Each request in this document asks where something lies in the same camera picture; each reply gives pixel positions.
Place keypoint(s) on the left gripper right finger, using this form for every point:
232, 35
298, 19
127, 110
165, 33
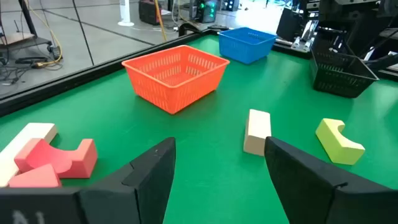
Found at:
311, 193

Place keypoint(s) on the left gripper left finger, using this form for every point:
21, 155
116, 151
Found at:
124, 199

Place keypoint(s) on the yellow arch block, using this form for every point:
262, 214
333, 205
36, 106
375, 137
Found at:
335, 146

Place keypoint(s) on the pink arch block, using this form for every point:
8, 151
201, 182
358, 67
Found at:
81, 161

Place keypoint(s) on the beige rectangular block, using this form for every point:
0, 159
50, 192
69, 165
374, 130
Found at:
256, 130

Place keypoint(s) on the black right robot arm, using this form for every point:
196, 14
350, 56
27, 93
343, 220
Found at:
357, 18

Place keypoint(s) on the pink triangle block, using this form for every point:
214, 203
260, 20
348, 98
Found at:
37, 179

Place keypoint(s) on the long white block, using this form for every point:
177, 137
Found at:
31, 130

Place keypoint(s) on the orange plastic basket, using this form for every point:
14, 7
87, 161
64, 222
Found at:
174, 93

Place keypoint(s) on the black plastic basket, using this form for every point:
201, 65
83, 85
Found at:
335, 77

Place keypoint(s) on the blue plastic basket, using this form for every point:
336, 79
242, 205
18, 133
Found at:
242, 49

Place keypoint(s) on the black equipment case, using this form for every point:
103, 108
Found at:
149, 11

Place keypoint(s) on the black rolling cart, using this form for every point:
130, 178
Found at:
18, 39

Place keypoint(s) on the computer with green lights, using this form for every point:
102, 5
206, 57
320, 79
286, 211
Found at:
205, 11

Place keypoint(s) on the white pedestal stand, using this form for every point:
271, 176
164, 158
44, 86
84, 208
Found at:
126, 12

